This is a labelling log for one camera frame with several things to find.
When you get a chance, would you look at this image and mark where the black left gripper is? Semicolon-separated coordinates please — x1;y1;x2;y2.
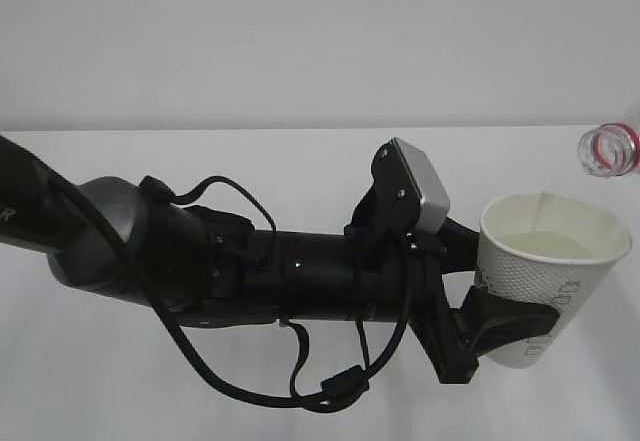
394;218;560;385

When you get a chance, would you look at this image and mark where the white paper cup green logo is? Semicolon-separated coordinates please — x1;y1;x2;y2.
475;192;633;369

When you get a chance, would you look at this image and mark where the clear water bottle red label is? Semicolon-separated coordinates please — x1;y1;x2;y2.
576;110;639;178

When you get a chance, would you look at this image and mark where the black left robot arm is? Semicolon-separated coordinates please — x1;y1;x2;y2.
1;138;486;384

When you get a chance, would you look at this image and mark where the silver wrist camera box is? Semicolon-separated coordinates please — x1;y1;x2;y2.
371;137;450;234

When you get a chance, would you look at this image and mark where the black camera cable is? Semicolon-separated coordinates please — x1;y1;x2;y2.
49;175;416;402

